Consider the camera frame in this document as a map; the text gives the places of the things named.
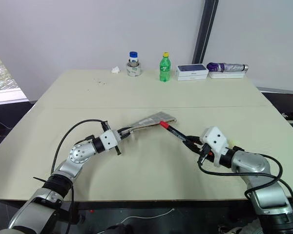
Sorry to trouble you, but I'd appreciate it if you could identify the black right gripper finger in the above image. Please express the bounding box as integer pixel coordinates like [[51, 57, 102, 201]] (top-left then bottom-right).
[[185, 135, 204, 145], [182, 140, 204, 155]]

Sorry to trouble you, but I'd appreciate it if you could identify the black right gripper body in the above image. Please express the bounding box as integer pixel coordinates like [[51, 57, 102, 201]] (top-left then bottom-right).
[[196, 143, 215, 165]]

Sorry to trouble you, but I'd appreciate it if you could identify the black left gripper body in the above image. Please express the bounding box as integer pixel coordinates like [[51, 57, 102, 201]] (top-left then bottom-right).
[[113, 130, 125, 157]]

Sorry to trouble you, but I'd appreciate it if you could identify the red capped black marker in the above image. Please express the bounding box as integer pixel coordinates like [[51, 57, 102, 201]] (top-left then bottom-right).
[[159, 120, 197, 145]]

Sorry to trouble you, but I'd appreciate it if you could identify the grey grid zip pouch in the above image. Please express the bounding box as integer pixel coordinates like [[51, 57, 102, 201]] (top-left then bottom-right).
[[126, 111, 178, 134]]

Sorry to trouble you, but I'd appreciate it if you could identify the white tape roll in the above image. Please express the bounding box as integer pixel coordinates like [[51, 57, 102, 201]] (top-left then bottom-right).
[[126, 61, 142, 78]]

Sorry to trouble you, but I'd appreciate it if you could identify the flat white phone box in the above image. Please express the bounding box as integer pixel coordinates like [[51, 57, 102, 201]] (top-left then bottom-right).
[[176, 74, 208, 81]]

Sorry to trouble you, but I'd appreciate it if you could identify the blue topped phone box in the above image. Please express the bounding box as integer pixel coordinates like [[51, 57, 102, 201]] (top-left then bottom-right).
[[176, 63, 209, 77]]

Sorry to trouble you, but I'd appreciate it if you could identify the long flat white box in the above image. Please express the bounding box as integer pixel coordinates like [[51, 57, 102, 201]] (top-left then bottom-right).
[[208, 71, 246, 79]]

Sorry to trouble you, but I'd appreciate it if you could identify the small blue capped bottle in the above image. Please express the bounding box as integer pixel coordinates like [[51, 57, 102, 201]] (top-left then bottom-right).
[[128, 51, 139, 64]]

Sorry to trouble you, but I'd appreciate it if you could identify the green plastic soda bottle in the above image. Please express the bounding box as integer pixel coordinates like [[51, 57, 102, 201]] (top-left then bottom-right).
[[159, 51, 171, 83]]

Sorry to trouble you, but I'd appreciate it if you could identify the purple grey folded umbrella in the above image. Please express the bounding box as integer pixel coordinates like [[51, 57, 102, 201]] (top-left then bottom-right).
[[206, 62, 249, 73]]

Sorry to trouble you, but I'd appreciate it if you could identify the black and white shoe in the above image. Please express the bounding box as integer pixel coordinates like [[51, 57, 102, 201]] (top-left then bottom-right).
[[281, 111, 293, 124]]

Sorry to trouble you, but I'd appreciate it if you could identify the window with white sill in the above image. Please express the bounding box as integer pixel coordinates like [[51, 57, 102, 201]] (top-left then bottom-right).
[[0, 46, 30, 106]]

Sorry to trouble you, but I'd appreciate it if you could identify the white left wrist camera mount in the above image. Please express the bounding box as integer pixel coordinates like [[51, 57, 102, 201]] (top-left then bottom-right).
[[99, 130, 120, 152]]

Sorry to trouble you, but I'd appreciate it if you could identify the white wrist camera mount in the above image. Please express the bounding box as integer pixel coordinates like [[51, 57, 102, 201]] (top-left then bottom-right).
[[200, 126, 229, 168], [99, 130, 120, 152]]

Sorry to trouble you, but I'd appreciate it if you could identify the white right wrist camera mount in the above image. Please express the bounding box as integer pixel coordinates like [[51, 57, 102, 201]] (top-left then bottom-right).
[[200, 126, 229, 168]]

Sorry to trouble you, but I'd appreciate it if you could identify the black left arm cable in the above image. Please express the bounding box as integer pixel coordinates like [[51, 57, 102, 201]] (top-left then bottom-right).
[[50, 118, 108, 176]]

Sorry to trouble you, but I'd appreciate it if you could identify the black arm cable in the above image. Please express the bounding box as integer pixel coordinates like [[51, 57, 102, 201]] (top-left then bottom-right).
[[50, 118, 108, 176], [196, 145, 293, 213]]

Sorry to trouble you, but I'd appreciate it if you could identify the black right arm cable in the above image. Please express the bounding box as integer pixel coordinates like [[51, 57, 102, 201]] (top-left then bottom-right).
[[196, 145, 293, 213]]

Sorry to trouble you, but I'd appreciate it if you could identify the thin white floor cable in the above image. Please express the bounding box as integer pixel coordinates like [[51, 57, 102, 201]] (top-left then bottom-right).
[[119, 207, 174, 225]]

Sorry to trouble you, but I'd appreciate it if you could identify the dark grey wall pillar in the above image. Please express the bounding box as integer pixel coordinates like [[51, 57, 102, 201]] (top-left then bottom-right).
[[191, 0, 219, 64]]

